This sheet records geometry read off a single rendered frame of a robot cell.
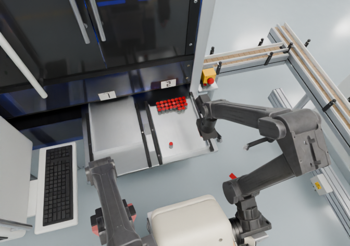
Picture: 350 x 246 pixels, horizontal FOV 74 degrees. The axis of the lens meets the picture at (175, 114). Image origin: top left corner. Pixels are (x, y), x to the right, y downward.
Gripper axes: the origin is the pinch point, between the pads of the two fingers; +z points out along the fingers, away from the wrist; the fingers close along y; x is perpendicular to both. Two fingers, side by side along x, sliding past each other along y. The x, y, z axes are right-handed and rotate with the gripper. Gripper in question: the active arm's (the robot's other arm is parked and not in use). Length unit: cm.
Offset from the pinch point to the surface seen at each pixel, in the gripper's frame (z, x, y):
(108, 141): 20, 46, 18
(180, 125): 20.0, 5.4, 17.8
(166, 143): 19.8, 15.9, 9.2
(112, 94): 5, 38, 38
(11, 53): -37, 65, 32
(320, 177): 54, -80, -26
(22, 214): 22, 90, -8
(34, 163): 68, 108, 38
